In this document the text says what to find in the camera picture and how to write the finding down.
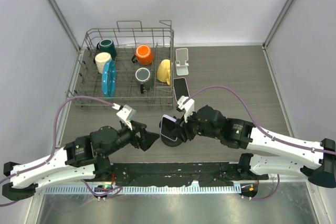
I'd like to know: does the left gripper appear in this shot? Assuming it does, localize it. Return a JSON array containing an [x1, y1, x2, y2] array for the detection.
[[102, 119, 160, 158]]

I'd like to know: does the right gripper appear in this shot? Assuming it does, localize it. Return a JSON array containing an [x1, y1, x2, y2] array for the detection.
[[171, 107, 221, 142]]

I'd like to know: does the black round-base phone stand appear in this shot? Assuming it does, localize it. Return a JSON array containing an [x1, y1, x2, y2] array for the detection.
[[159, 121, 183, 147]]

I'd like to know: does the phone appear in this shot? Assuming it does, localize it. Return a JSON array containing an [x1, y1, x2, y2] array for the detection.
[[160, 114, 177, 142], [173, 77, 190, 101]]

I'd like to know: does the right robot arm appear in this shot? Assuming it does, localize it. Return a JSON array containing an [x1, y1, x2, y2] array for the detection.
[[171, 105, 335, 188]]

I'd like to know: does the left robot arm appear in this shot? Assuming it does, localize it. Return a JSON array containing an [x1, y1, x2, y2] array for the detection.
[[2, 121, 160, 201]]

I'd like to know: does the phone in pink case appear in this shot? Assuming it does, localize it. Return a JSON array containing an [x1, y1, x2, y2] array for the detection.
[[173, 77, 190, 101]]

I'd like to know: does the white folding phone stand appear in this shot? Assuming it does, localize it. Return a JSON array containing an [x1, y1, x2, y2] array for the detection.
[[175, 48, 189, 76]]

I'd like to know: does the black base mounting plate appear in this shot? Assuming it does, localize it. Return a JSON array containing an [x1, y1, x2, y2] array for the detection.
[[112, 162, 242, 187]]

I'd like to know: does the grey mug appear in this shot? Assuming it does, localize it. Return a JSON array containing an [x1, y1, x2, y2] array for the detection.
[[135, 67, 154, 94]]

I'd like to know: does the yellow mug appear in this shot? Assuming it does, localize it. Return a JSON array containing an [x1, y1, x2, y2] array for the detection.
[[156, 59, 171, 85]]

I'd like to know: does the blue dotted plate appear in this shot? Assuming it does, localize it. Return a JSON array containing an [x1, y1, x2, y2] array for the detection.
[[101, 60, 117, 98]]

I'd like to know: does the orange mug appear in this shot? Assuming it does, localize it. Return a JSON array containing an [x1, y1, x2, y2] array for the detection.
[[131, 44, 154, 66]]

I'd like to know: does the cream ribbed mug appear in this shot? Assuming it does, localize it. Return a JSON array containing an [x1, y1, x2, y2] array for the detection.
[[94, 52, 112, 74]]

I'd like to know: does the dark green mug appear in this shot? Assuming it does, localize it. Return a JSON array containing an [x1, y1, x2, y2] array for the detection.
[[97, 39, 117, 60]]

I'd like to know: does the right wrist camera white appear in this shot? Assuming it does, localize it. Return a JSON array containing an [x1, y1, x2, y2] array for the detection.
[[176, 95, 195, 123]]

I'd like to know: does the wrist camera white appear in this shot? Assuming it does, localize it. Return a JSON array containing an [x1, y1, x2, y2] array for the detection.
[[176, 95, 195, 123], [112, 103, 136, 131]]

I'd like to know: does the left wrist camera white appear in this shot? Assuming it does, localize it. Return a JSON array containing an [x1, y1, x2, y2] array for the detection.
[[112, 103, 136, 131]]

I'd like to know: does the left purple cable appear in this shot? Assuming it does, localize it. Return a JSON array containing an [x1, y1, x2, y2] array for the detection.
[[0, 96, 123, 207]]

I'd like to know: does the purple cable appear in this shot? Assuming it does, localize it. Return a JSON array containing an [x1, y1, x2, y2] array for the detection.
[[183, 85, 336, 201], [0, 96, 123, 207]]

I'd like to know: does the white slotted cable duct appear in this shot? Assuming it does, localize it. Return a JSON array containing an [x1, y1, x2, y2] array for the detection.
[[45, 184, 241, 195]]

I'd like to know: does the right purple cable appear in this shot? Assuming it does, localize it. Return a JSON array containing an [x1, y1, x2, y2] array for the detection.
[[183, 85, 336, 201]]

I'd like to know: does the grey wire dish rack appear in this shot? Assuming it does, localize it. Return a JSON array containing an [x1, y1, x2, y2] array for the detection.
[[66, 20, 174, 108]]

